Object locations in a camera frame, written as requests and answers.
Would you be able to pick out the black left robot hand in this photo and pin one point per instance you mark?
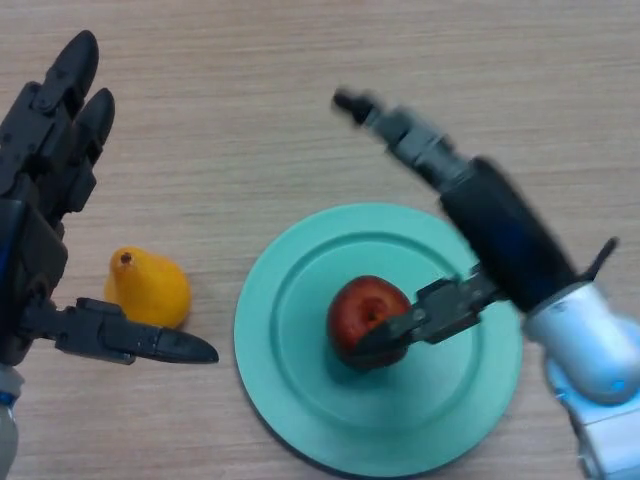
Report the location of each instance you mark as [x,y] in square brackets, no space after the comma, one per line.
[32,200]

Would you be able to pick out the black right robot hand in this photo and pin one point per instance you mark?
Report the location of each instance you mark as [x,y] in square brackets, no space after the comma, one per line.
[505,230]

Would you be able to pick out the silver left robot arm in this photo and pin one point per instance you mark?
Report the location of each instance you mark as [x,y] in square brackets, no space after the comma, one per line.
[7,430]

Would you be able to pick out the red apple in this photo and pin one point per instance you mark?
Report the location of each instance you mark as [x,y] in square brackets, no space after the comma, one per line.
[360,310]

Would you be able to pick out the yellow pear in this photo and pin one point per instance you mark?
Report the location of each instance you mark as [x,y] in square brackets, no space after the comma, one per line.
[150,292]

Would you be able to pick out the green round plate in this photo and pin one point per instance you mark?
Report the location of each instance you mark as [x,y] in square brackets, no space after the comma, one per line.
[310,380]

